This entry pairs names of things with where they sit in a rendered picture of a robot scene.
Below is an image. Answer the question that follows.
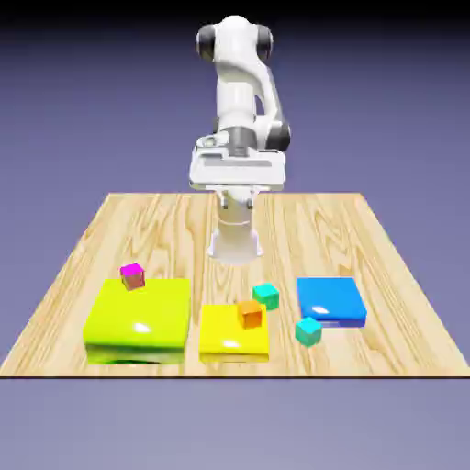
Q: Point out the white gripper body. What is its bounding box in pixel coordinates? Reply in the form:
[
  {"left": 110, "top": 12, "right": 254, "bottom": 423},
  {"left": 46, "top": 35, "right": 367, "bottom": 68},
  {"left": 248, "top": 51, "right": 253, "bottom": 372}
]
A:
[{"left": 188, "top": 145, "right": 287, "bottom": 193}]

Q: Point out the small teal cube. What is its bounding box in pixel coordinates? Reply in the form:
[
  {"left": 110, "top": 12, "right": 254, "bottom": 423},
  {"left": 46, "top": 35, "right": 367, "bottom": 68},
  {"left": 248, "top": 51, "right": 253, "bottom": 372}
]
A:
[
  {"left": 294, "top": 316, "right": 323, "bottom": 348},
  {"left": 252, "top": 282, "right": 281, "bottom": 311}
]

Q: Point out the small orange cube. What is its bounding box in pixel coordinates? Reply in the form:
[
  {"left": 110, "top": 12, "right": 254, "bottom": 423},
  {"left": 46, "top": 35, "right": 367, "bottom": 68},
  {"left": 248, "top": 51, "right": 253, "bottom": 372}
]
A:
[{"left": 237, "top": 299, "right": 264, "bottom": 330}]

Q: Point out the small magenta cube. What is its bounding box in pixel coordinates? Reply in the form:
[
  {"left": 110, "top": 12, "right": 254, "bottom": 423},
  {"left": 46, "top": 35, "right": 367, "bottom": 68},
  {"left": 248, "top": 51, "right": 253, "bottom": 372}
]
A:
[{"left": 119, "top": 262, "right": 147, "bottom": 292}]

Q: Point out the large blue box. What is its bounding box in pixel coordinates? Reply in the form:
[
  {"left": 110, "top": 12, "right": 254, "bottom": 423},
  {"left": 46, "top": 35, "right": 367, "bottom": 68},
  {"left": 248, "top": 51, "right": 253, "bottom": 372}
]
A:
[{"left": 296, "top": 276, "right": 368, "bottom": 329}]

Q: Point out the large lime yellow box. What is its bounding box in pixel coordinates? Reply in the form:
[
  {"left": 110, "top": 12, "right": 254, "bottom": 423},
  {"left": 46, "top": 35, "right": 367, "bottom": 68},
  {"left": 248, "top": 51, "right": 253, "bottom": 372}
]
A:
[{"left": 82, "top": 277, "right": 192, "bottom": 365}]

